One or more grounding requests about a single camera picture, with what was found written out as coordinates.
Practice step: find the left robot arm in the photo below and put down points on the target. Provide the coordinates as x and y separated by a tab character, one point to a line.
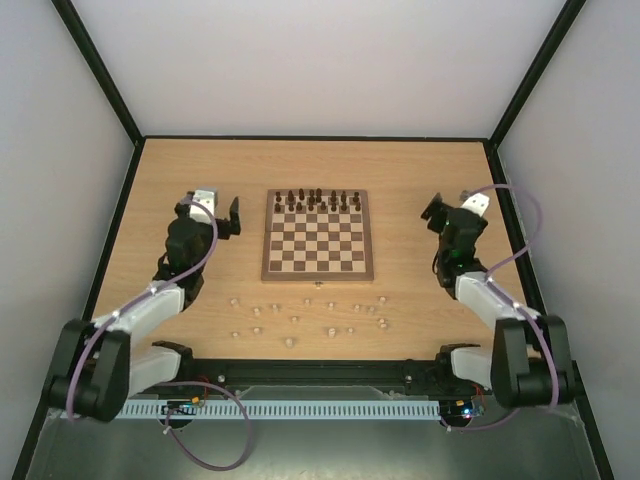
94	369

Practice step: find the wooden chess board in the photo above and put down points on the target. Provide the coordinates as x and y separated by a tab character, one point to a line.
316	246

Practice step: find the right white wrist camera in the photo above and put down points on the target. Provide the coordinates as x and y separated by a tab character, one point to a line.
476	203

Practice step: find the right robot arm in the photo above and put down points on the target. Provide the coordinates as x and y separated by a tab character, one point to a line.
530	363

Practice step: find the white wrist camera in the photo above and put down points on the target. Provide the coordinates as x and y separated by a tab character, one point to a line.
476	203
203	205

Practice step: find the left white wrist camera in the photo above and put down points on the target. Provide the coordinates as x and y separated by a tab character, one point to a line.
203	205

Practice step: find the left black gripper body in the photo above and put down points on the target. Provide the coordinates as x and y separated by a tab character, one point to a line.
228	230

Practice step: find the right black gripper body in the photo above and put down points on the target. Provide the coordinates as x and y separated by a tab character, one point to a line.
441	213

